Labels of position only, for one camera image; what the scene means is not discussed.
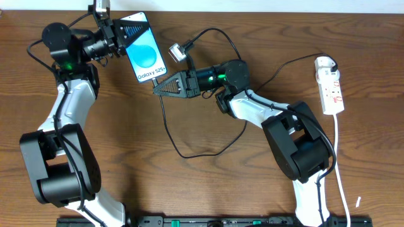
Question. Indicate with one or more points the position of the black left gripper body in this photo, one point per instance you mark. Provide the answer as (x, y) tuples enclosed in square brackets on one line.
[(110, 34)]

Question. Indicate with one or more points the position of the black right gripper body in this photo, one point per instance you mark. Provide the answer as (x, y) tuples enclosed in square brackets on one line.
[(192, 84)]

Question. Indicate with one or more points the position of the blue Galaxy smartphone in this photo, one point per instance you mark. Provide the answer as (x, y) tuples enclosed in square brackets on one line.
[(144, 54)]

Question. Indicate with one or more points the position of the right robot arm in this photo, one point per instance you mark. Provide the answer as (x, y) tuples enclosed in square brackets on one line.
[(299, 145)]

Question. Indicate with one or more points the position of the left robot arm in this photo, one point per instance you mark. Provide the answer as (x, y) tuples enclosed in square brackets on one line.
[(62, 168)]

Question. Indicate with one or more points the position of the white USB charger plug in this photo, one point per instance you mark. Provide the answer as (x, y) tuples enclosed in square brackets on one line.
[(326, 66)]

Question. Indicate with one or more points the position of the white power strip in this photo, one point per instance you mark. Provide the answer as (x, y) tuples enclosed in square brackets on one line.
[(330, 91)]

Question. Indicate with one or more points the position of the small white paper scrap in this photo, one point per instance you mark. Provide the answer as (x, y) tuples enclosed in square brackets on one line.
[(357, 204)]

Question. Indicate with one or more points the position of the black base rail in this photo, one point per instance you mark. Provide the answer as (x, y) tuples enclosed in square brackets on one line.
[(158, 221)]

